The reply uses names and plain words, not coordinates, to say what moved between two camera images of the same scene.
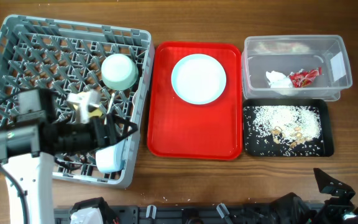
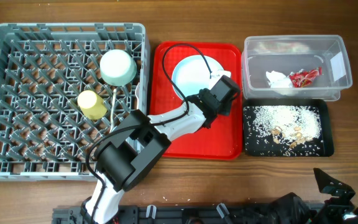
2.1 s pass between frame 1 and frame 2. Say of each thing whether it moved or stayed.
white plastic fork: moved
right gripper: stayed
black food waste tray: stayed
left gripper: moved
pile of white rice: stayed
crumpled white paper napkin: stayed
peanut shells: stayed
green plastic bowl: moved
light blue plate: stayed
